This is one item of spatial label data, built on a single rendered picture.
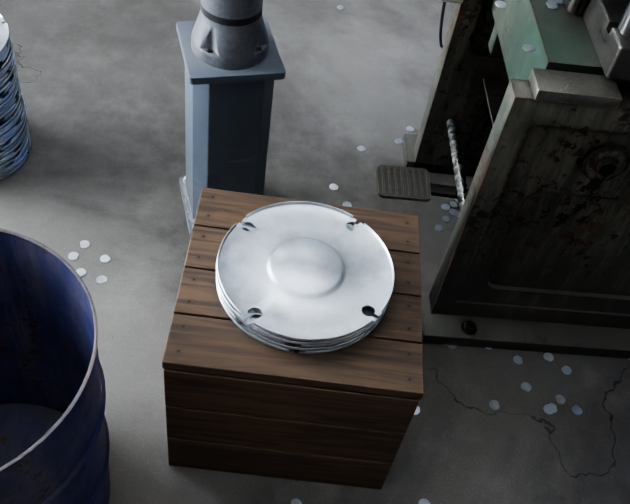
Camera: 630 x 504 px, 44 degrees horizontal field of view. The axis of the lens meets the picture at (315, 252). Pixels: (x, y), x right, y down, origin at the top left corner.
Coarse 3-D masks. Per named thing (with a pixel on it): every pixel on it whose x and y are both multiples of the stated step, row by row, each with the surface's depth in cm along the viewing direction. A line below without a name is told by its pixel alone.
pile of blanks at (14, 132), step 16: (0, 64) 167; (0, 80) 169; (16, 80) 177; (0, 96) 172; (16, 96) 180; (0, 112) 173; (16, 112) 179; (0, 128) 176; (16, 128) 181; (0, 144) 178; (16, 144) 183; (0, 160) 181; (16, 160) 187; (0, 176) 184
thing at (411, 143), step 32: (480, 0) 166; (448, 32) 176; (480, 32) 173; (448, 64) 179; (480, 64) 179; (448, 96) 186; (480, 96) 185; (480, 128) 194; (416, 160) 201; (448, 160) 201
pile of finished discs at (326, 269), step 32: (256, 224) 133; (288, 224) 134; (320, 224) 135; (352, 224) 138; (224, 256) 128; (256, 256) 128; (288, 256) 128; (320, 256) 129; (352, 256) 131; (384, 256) 132; (224, 288) 123; (256, 288) 124; (288, 288) 124; (320, 288) 125; (352, 288) 126; (384, 288) 127; (256, 320) 120; (288, 320) 121; (320, 320) 121; (352, 320) 122; (320, 352) 121
